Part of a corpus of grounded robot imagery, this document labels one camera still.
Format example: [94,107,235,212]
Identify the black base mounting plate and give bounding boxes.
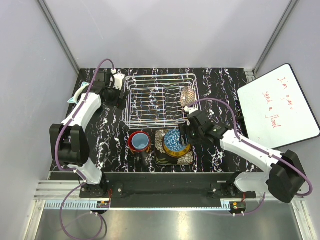
[79,172,256,199]

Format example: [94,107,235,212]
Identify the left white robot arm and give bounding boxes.
[49,69,128,198]

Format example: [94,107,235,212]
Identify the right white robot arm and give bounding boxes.
[178,110,307,204]

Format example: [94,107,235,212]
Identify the red patterned white bowl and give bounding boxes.
[180,86,196,107]

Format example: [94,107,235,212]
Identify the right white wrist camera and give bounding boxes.
[184,106,198,115]

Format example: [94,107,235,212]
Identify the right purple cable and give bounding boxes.
[186,97,313,217]

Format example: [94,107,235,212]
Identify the white wire dish rack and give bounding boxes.
[122,73,199,130]

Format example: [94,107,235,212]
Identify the light blue cup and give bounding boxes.
[131,132,150,151]

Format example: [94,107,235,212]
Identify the teal cat-ear headphones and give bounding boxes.
[67,82,90,105]

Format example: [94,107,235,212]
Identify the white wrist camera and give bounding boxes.
[110,68,126,90]
[184,106,198,115]

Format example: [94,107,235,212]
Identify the red black mug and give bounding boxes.
[128,131,151,167]

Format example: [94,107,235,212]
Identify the white whiteboard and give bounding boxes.
[237,63,320,149]

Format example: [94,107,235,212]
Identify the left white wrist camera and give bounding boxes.
[110,68,126,90]

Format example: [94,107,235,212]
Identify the black floral square plate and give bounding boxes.
[154,129,194,166]

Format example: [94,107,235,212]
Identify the blue patterned bowl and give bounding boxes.
[163,129,187,152]

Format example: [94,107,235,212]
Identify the yellow brown-rimmed bowl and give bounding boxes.
[162,140,192,158]

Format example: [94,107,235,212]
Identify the black marble mat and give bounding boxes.
[85,68,259,173]

